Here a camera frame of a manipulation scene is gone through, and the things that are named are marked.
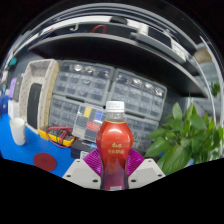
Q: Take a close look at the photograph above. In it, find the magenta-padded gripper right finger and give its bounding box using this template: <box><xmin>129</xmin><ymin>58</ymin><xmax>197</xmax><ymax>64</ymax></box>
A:
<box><xmin>124</xmin><ymin>148</ymin><xmax>166</xmax><ymax>191</ymax></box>

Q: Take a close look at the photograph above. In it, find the blue box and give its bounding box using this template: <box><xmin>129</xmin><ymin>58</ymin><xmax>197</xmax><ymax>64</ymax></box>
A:
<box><xmin>0</xmin><ymin>94</ymin><xmax>9</xmax><ymax>116</ymax></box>

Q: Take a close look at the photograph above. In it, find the black rectangular device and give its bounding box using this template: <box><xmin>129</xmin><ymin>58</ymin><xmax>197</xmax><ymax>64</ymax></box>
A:
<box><xmin>26</xmin><ymin>83</ymin><xmax>43</xmax><ymax>130</ymax></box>

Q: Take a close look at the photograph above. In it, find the white paper cup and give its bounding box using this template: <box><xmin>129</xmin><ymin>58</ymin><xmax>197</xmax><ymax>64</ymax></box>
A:
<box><xmin>9</xmin><ymin>117</ymin><xmax>27</xmax><ymax>147</ymax></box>

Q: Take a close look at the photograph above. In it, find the beige dotted storage basket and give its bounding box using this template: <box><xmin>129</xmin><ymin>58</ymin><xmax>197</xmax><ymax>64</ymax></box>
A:
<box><xmin>18</xmin><ymin>58</ymin><xmax>60</xmax><ymax>134</ymax></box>

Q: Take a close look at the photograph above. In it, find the yellow multimeter with leads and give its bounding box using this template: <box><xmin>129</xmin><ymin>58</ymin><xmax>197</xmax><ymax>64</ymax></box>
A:
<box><xmin>38</xmin><ymin>125</ymin><xmax>76</xmax><ymax>148</ymax></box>

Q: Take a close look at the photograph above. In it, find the red drink bottle white cap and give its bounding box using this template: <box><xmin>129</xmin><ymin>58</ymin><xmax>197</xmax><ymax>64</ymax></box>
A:
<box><xmin>95</xmin><ymin>100</ymin><xmax>134</xmax><ymax>192</ymax></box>

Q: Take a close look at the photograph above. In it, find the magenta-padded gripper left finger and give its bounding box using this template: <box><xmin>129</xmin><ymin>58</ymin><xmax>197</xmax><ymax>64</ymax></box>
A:
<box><xmin>62</xmin><ymin>148</ymin><xmax>105</xmax><ymax>191</ymax></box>

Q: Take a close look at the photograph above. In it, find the flat round red coaster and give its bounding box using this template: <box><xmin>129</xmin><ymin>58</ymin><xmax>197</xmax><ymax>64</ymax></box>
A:
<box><xmin>33</xmin><ymin>152</ymin><xmax>58</xmax><ymax>172</ymax></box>

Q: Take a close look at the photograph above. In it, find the black shelf unit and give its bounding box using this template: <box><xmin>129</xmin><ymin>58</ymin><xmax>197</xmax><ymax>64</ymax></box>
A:
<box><xmin>6</xmin><ymin>3</ymin><xmax>218</xmax><ymax>98</ymax></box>

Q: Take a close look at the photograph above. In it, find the small black box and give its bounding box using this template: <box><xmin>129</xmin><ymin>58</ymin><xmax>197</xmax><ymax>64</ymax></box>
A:
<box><xmin>70</xmin><ymin>138</ymin><xmax>98</xmax><ymax>160</ymax></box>

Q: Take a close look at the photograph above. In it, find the green potted plant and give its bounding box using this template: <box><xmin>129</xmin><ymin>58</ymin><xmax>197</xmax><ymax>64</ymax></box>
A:
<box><xmin>144</xmin><ymin>99</ymin><xmax>224</xmax><ymax>176</ymax></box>

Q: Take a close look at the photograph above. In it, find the dark grey flat box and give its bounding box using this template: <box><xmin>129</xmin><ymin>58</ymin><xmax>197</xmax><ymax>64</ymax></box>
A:
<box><xmin>13</xmin><ymin>74</ymin><xmax>24</xmax><ymax>103</ymax></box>

